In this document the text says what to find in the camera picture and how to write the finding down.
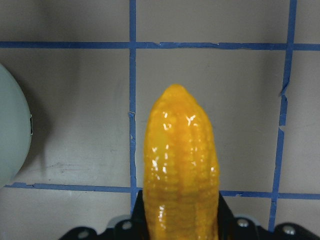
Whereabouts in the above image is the yellow plastic corn cob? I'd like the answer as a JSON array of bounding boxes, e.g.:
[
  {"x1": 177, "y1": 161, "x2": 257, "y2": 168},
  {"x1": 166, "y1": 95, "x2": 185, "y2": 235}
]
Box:
[{"x1": 143, "y1": 84, "x2": 220, "y2": 240}]

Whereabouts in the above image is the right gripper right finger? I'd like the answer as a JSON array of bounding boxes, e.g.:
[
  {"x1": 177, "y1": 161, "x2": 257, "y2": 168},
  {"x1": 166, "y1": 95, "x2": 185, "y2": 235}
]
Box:
[{"x1": 218, "y1": 191, "x2": 320, "y2": 240}]

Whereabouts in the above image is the pale green cooking pot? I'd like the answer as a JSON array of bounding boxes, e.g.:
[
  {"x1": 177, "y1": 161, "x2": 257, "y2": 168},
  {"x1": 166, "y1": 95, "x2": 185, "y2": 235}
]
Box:
[{"x1": 0, "y1": 65, "x2": 33, "y2": 188}]

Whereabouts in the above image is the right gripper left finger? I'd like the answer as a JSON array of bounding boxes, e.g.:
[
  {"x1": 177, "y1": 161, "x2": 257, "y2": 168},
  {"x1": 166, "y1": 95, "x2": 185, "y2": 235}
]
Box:
[{"x1": 60, "y1": 190, "x2": 150, "y2": 240}]

